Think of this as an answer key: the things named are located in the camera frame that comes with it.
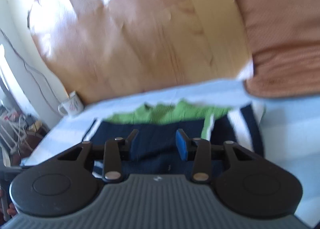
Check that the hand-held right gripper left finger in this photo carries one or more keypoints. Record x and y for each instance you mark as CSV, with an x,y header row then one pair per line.
x,y
132,144

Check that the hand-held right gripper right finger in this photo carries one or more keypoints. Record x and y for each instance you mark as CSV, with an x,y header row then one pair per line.
x,y
182,144

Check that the navy green white knit sweater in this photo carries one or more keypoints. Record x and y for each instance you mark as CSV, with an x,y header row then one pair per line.
x,y
155,139

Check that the person's left hand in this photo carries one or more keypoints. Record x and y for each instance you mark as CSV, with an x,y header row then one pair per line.
x,y
11,209

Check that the white enamel mug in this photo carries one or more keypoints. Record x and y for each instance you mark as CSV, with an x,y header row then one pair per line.
x,y
72,104

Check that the brown wooden furniture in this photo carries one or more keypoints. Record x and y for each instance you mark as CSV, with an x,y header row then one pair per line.
x,y
33,141

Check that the blue striped bed sheet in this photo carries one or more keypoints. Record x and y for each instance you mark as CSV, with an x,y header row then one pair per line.
x,y
287,131

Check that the wood-grain vinyl sheet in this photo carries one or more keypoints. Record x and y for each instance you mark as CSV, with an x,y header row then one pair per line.
x,y
137,31

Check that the brown perforated seat cushion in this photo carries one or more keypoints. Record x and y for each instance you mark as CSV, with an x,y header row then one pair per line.
x,y
280,31

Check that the black tape strip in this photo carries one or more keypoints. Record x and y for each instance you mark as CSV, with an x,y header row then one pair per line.
x,y
28,19

